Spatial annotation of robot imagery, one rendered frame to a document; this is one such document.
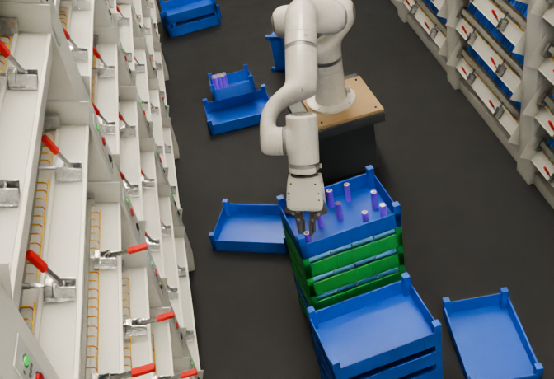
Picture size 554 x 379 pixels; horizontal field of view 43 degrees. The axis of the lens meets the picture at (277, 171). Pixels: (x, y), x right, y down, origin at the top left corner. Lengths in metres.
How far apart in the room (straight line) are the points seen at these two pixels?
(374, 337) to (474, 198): 0.91
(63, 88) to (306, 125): 0.73
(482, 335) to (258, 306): 0.73
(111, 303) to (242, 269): 1.33
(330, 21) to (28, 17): 1.06
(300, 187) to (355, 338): 0.44
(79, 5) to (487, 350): 1.49
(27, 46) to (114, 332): 0.48
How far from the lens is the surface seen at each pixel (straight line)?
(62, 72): 1.28
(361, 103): 2.69
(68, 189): 1.18
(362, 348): 1.93
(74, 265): 1.04
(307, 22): 1.95
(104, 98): 1.77
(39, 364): 0.79
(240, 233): 2.65
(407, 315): 1.99
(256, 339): 2.31
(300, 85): 1.87
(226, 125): 3.17
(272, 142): 1.83
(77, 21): 1.72
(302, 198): 1.88
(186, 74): 3.71
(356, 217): 2.04
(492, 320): 2.30
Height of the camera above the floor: 1.80
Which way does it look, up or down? 38 degrees down
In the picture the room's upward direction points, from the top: 12 degrees counter-clockwise
